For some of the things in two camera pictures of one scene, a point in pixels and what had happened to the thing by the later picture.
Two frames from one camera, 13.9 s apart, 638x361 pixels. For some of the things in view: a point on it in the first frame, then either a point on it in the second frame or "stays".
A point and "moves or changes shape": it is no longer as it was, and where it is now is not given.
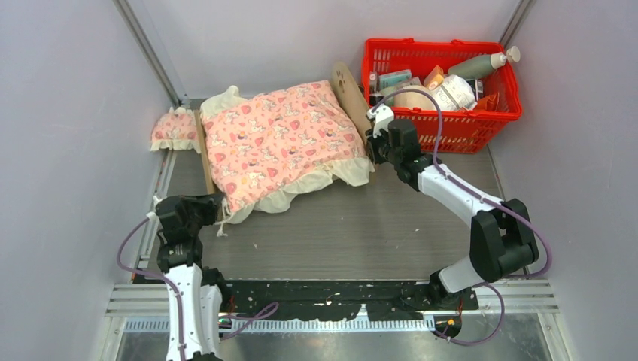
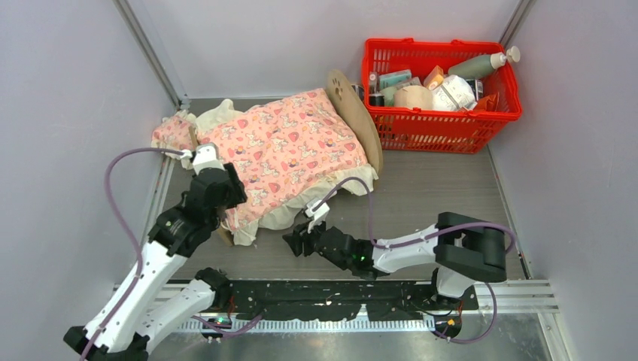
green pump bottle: x=481 y=65 stays
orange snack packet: x=487 y=103 stays
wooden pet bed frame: x=350 y=94 moves or changes shape
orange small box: x=434 y=78 stays
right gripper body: x=381 y=149 -> x=317 y=232
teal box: x=389 y=80 stays
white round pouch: x=455 y=94 stays
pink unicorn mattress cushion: x=262 y=150 moves or changes shape
